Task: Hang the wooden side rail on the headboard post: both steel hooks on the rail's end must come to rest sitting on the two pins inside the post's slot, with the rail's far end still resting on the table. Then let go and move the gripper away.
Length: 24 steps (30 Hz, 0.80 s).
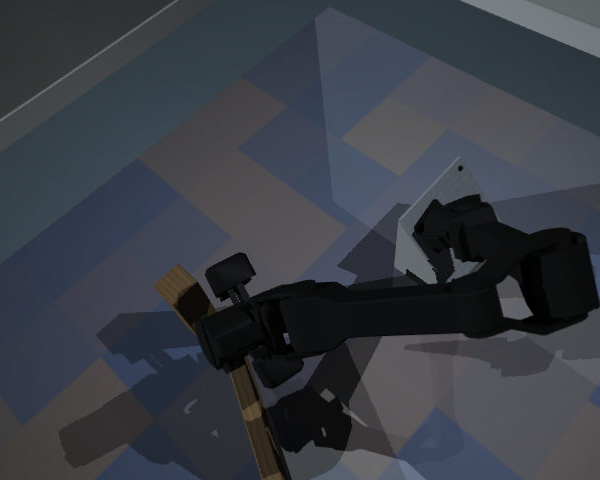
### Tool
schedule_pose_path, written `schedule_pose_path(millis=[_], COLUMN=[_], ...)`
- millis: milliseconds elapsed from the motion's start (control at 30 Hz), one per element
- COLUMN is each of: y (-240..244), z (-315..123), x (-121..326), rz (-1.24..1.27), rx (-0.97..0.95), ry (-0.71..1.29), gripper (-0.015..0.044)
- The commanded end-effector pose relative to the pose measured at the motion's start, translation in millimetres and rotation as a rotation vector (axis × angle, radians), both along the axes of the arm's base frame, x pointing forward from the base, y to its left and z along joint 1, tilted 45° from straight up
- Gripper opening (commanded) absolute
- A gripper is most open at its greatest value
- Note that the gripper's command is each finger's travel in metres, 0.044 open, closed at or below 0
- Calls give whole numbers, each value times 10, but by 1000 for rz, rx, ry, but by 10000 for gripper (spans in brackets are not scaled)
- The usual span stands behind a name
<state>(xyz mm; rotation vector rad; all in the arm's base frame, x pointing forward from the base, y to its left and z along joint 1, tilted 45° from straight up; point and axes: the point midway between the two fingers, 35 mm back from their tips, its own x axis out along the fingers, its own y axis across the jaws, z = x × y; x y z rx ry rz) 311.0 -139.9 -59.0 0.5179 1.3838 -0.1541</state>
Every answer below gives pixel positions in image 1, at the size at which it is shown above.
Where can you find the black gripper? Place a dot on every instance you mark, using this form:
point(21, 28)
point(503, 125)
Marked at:
point(229, 277)

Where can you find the wooden post with slot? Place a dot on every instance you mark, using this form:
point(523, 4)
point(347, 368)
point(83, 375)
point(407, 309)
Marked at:
point(185, 295)

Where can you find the wooden side rail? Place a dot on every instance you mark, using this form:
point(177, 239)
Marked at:
point(263, 443)

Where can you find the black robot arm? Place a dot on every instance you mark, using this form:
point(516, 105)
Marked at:
point(552, 267)

